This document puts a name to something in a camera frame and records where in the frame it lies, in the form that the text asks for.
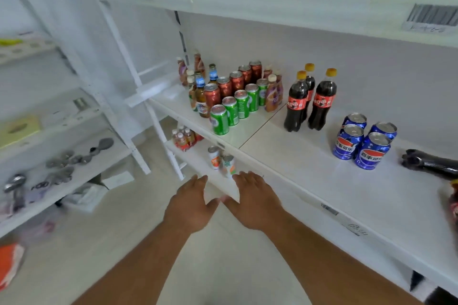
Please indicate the person's right hand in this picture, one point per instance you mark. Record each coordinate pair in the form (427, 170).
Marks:
(256, 204)

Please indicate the person's left hand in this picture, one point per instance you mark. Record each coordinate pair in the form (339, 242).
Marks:
(189, 208)

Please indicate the white metal shelf rack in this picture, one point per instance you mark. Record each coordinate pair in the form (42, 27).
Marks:
(304, 172)

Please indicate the cola bottle front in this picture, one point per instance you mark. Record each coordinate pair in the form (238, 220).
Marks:
(295, 104)
(454, 204)

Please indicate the cola bottle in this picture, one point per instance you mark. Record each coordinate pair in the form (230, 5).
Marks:
(295, 104)
(429, 165)
(310, 67)
(322, 101)
(454, 204)

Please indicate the blue Pepsi can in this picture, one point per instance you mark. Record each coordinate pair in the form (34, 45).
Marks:
(355, 119)
(384, 129)
(372, 154)
(347, 144)

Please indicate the person's right forearm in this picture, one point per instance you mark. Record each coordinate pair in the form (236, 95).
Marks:
(332, 269)

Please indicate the person's left forearm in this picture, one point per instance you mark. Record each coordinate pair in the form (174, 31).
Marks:
(136, 269)

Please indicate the peach print can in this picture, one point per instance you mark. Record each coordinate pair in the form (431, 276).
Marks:
(228, 165)

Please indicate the white bottle silver cap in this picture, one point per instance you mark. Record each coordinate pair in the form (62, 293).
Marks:
(214, 158)

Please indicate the wrapped pack of small bottles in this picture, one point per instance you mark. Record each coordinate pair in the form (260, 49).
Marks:
(184, 138)

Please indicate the white flat box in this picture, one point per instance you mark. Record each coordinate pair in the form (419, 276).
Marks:
(87, 195)
(118, 179)

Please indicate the white metal storage rack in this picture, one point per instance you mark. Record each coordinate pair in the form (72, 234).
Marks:
(89, 169)

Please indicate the purple label coffee bottle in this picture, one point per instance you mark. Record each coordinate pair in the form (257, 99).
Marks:
(272, 94)
(280, 85)

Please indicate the blue label beer bottle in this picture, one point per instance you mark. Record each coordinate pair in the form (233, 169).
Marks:
(201, 95)
(213, 72)

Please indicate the small white cap bottle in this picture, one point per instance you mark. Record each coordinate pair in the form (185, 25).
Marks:
(189, 73)
(192, 94)

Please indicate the red drink can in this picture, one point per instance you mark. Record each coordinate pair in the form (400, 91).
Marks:
(245, 74)
(237, 81)
(212, 95)
(256, 70)
(224, 86)

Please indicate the group of metal lids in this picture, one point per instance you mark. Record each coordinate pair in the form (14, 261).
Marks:
(64, 161)

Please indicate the red label small bottle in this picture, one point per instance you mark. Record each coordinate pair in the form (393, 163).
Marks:
(267, 71)

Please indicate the brown coffee bottle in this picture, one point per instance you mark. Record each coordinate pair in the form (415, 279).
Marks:
(199, 63)
(181, 69)

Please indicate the packet with black rings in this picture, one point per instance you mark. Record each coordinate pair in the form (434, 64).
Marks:
(39, 185)

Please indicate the metal spoon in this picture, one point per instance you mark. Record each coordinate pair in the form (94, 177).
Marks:
(14, 181)

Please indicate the yellow book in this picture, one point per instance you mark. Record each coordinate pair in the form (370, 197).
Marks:
(18, 129)

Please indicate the orange white bag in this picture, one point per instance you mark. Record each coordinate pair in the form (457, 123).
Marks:
(9, 265)

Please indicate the white barcode label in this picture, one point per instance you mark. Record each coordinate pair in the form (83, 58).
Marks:
(431, 17)

